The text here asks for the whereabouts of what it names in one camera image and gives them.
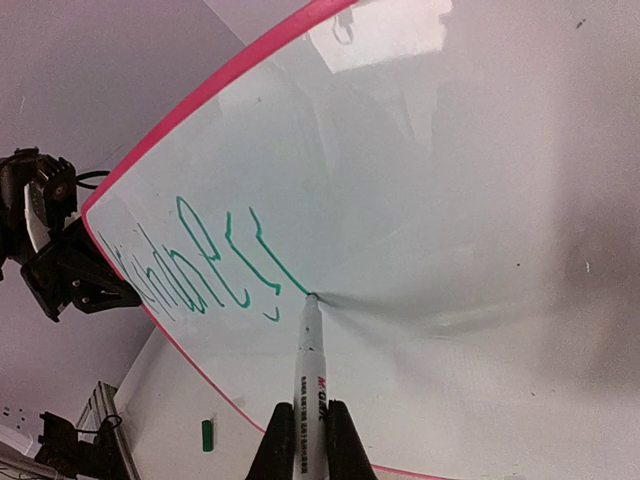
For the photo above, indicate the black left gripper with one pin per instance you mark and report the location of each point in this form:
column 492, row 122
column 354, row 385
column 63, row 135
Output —
column 69, row 270

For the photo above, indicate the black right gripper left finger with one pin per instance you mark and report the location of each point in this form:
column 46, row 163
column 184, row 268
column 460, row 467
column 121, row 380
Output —
column 274, row 459

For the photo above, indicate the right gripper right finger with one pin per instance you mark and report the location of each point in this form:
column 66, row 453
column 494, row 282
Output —
column 347, row 458

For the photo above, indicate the green whiteboard marker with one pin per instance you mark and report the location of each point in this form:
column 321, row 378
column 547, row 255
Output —
column 310, row 395

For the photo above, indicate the green marker cap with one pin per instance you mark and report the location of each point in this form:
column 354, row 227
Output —
column 207, row 435

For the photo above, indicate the pink-framed whiteboard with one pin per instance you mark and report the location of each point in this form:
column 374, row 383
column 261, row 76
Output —
column 458, row 181

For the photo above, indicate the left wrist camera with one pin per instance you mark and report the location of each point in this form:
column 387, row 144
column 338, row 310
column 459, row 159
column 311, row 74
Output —
column 50, row 199

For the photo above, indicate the aluminium front rail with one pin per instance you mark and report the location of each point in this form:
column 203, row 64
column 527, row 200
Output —
column 102, row 428

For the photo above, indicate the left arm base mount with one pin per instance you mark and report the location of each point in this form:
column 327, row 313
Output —
column 60, row 446

